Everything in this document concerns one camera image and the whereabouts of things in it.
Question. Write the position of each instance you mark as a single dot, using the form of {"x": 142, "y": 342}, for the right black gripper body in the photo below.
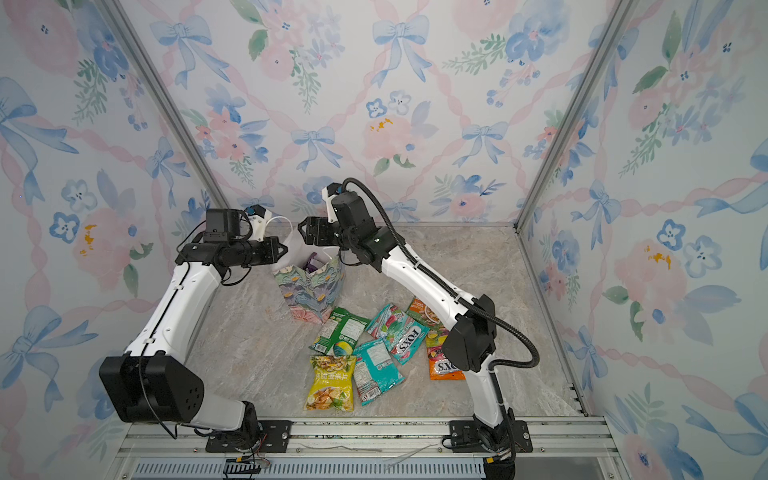
{"x": 313, "y": 230}

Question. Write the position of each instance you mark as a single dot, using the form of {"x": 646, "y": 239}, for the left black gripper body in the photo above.
{"x": 272, "y": 249}

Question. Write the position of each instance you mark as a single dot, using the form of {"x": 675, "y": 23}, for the floral paper gift bag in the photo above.
{"x": 310, "y": 297}

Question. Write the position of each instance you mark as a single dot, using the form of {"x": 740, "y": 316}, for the teal mint candy bag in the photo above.
{"x": 375, "y": 371}

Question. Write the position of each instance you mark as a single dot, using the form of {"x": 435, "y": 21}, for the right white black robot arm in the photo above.
{"x": 471, "y": 321}

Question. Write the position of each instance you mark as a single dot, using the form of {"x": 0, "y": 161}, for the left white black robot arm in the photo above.
{"x": 151, "y": 383}

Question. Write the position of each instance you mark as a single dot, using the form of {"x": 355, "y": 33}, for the green snack bag back side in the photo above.
{"x": 339, "y": 336}

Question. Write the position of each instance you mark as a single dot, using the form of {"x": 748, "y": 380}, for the teal pink Fox's candy bag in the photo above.
{"x": 402, "y": 335}

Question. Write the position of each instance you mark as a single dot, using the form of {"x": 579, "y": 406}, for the yellow chips snack bag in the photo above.
{"x": 332, "y": 386}

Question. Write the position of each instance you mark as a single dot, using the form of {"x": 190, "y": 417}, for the orange Fox's fruits candy bag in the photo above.
{"x": 440, "y": 367}

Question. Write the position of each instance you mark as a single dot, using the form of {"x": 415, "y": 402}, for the green orange noodle snack packet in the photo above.
{"x": 422, "y": 314}

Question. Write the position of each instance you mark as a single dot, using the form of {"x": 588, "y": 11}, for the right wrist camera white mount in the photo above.
{"x": 328, "y": 194}

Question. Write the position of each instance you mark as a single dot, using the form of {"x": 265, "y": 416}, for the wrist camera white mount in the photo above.
{"x": 328, "y": 194}
{"x": 258, "y": 218}

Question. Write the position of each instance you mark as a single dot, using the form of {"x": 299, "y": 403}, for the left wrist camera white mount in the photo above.
{"x": 258, "y": 218}

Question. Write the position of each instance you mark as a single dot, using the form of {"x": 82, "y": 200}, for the left corner aluminium post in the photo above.
{"x": 171, "y": 121}

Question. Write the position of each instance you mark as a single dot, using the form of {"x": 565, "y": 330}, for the corner aluminium post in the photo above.
{"x": 171, "y": 121}
{"x": 613, "y": 30}

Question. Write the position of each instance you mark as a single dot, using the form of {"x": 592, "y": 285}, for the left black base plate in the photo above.
{"x": 265, "y": 436}

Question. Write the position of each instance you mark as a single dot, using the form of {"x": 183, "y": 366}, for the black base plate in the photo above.
{"x": 470, "y": 436}
{"x": 265, "y": 436}

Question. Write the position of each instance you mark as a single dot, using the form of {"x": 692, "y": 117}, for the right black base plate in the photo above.
{"x": 470, "y": 436}

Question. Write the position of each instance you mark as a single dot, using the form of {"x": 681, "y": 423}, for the right corner aluminium post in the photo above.
{"x": 613, "y": 30}

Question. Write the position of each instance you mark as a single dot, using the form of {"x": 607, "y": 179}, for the aluminium front frame rail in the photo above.
{"x": 379, "y": 448}

